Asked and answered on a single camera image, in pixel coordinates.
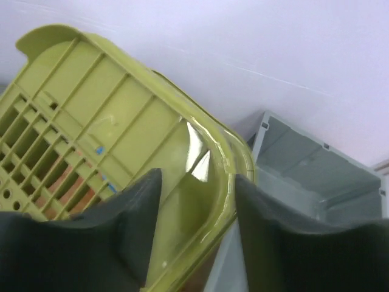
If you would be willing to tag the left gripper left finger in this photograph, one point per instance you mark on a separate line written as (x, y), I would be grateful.
(105, 248)

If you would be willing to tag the grey plastic bin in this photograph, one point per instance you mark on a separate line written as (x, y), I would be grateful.
(307, 175)

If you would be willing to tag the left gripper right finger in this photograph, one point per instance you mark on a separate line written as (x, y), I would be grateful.
(285, 250)

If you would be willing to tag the olive green plastic basin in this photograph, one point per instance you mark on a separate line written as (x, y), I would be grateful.
(83, 121)

